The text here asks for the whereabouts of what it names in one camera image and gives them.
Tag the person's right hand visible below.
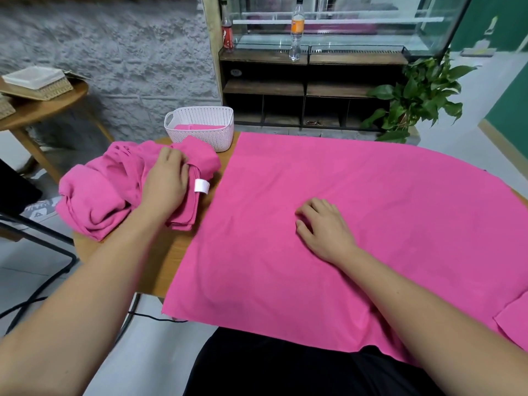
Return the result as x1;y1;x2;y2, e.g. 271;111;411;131
294;197;361;268

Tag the person's left hand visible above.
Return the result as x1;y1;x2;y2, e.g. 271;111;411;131
135;145;193;224

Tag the pink towel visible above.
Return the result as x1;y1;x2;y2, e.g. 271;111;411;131
161;131;528;366
172;123;226;132

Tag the white woven plastic basket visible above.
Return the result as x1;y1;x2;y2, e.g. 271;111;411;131
162;105;236;154

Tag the pile of pink cloths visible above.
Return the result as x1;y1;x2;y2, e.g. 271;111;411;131
54;135;223;243

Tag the person's right forearm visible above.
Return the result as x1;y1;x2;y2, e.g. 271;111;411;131
332;245;528;396

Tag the person's left forearm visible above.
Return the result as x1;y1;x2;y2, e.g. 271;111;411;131
0;204;176;396

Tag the white shoe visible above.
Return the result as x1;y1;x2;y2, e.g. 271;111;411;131
20;195;64;222

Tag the small round wooden side table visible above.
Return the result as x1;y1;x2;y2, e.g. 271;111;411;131
0;75;117;187

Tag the red label cola bottle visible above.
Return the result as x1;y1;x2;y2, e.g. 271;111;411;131
220;5;236;53

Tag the green potted plant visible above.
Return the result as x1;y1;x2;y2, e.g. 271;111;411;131
362;49;479;144

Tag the clear bottle with orange label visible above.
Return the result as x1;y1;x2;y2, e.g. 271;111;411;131
288;0;307;63

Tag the glass display case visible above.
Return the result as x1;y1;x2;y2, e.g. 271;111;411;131
218;0;476;59

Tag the white mop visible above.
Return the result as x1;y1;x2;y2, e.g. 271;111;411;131
459;15;501;59

